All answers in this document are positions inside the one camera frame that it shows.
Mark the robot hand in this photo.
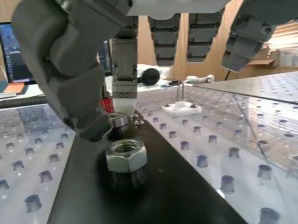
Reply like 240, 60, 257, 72
11, 0, 298, 143

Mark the steel bearing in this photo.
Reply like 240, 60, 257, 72
105, 112, 131, 130

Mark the computer screen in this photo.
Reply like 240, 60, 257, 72
0, 22, 36, 84

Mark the small steel nut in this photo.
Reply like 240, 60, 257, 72
131, 113, 147, 127

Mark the small white jointed device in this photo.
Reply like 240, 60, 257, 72
185, 74, 216, 84

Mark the large steel hex nut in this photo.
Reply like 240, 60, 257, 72
104, 138, 149, 175

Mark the cardboard box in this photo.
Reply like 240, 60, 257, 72
248, 49, 282, 68

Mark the black plate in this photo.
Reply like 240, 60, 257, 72
46, 111, 250, 224

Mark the clear box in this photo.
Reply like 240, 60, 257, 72
0, 71, 298, 224

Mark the small white square mount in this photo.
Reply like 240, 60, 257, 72
160, 80, 204, 117

